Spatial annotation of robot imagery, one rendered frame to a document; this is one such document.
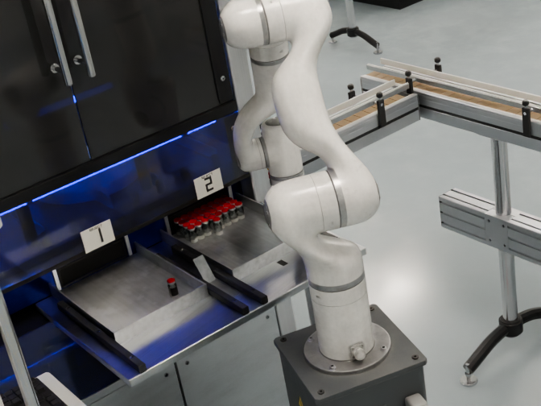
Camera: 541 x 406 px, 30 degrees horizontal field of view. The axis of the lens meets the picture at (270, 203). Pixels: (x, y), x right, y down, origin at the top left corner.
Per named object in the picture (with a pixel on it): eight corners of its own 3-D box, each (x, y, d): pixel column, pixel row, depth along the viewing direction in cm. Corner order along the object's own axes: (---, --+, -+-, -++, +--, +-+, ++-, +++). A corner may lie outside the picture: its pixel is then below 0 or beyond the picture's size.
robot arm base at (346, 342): (406, 356, 214) (397, 282, 205) (324, 386, 209) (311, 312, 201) (368, 313, 230) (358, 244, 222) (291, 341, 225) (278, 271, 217)
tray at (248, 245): (162, 240, 274) (159, 229, 272) (238, 203, 286) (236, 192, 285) (234, 282, 248) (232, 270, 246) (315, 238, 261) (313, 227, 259)
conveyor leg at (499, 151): (492, 334, 347) (476, 130, 312) (510, 323, 351) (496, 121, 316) (513, 345, 340) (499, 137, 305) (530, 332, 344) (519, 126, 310)
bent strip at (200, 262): (196, 279, 252) (192, 259, 250) (206, 274, 254) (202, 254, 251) (229, 298, 242) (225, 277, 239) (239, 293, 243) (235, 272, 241)
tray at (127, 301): (51, 295, 257) (47, 283, 256) (138, 252, 270) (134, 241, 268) (117, 345, 232) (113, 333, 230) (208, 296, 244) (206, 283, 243)
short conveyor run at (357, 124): (256, 205, 292) (247, 155, 285) (225, 190, 304) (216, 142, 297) (423, 121, 325) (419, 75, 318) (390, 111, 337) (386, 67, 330)
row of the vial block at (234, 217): (188, 242, 270) (185, 226, 268) (241, 215, 279) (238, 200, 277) (193, 244, 268) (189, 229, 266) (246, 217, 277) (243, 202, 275)
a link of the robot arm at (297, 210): (372, 283, 207) (357, 179, 196) (284, 305, 204) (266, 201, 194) (355, 255, 217) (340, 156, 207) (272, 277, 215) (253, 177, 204)
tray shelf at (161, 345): (36, 309, 255) (34, 304, 255) (253, 201, 290) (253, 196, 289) (130, 387, 220) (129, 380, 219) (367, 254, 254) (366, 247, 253)
